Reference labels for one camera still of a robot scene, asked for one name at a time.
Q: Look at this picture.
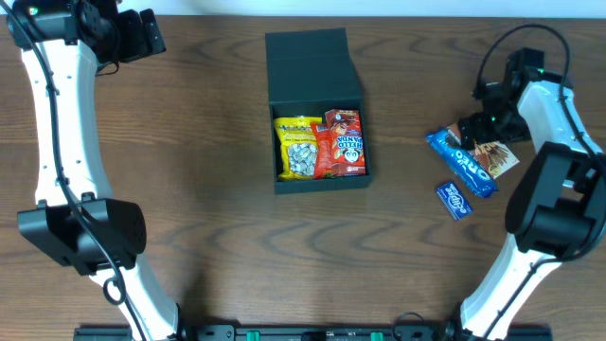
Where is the brown Pocky box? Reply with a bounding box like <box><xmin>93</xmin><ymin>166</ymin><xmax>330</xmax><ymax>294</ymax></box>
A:
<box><xmin>446</xmin><ymin>123</ymin><xmax>519</xmax><ymax>180</ymax></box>

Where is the red Hello Panda box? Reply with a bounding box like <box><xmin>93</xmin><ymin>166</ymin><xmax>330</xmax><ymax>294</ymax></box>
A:
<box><xmin>325</xmin><ymin>109</ymin><xmax>366</xmax><ymax>177</ymax></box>

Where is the red snack bag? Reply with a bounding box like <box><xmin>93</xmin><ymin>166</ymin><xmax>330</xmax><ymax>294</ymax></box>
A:
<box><xmin>311</xmin><ymin>122</ymin><xmax>332</xmax><ymax>179</ymax></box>

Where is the black gift box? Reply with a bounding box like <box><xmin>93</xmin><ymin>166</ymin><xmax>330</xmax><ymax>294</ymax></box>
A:
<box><xmin>264</xmin><ymin>27</ymin><xmax>373</xmax><ymax>196</ymax></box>

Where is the yellow nut snack bag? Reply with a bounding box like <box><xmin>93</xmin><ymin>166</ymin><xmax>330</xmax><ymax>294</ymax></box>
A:
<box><xmin>274</xmin><ymin>117</ymin><xmax>322</xmax><ymax>181</ymax></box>

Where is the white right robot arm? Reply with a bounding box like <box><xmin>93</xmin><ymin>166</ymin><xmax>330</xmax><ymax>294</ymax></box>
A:
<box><xmin>444</xmin><ymin>48</ymin><xmax>605</xmax><ymax>340</ymax></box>

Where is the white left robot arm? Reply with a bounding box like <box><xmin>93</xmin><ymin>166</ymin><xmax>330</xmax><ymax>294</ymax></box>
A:
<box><xmin>3</xmin><ymin>0</ymin><xmax>187</xmax><ymax>340</ymax></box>

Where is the blue Oreo cookie pack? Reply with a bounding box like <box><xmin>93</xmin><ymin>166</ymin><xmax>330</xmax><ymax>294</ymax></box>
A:
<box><xmin>425</xmin><ymin>128</ymin><xmax>497</xmax><ymax>198</ymax></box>

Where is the blue Eclipse gum pack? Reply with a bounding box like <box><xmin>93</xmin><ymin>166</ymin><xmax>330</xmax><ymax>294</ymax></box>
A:
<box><xmin>436</xmin><ymin>181</ymin><xmax>473</xmax><ymax>221</ymax></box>

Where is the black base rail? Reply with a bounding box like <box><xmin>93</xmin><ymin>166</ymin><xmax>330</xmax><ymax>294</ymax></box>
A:
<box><xmin>73</xmin><ymin>324</ymin><xmax>554</xmax><ymax>341</ymax></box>

